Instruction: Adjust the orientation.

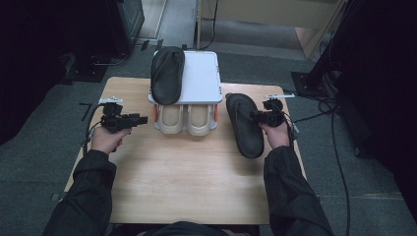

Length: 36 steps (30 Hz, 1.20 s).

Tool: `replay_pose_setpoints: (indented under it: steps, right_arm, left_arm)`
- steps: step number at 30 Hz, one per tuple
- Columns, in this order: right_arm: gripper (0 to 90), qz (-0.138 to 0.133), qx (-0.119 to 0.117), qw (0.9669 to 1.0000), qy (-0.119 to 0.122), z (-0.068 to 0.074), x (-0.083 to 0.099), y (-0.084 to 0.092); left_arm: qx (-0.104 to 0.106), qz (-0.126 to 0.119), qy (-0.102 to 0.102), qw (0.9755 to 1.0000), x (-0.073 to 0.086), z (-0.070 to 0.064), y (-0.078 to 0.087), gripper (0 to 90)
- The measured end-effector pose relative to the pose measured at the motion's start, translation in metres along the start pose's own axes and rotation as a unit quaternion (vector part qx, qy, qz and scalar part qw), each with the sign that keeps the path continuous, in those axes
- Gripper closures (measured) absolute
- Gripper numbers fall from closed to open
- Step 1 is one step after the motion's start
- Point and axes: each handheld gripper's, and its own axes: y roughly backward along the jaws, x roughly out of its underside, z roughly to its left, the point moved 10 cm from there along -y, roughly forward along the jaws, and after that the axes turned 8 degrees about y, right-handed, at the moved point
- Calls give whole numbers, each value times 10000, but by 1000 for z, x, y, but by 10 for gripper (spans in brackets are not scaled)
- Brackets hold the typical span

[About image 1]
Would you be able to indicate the person's right hand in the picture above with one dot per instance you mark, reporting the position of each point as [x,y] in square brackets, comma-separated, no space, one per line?
[278,136]

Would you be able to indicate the black flat base plate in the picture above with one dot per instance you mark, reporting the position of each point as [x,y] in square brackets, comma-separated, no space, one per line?
[85,70]

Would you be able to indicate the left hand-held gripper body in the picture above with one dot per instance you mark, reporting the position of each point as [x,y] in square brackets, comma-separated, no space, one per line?
[113,119]

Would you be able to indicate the grey floor tape strip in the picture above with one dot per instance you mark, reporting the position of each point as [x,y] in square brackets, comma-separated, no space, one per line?
[56,197]

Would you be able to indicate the person's torso dark clothing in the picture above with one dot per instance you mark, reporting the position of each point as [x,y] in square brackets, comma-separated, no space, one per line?
[185,229]

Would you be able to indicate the person's left hand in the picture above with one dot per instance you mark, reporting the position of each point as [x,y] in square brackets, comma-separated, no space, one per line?
[106,141]

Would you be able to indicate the cream perforated clog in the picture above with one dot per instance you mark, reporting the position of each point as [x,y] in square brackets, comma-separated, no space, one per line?
[170,119]
[199,121]

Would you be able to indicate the dark cabinet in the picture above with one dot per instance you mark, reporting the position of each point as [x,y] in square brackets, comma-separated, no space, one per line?
[126,23]

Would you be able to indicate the light wooden cabinet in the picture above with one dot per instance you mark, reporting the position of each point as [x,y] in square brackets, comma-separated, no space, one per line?
[272,10]

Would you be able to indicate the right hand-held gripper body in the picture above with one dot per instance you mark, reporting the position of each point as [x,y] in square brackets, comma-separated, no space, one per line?
[273,114]

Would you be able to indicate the black metal stand with base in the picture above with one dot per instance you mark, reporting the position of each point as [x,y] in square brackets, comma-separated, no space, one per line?
[311,82]

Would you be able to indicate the black flip-flop sandal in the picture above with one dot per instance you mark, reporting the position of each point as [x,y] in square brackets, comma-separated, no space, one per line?
[167,78]
[246,134]

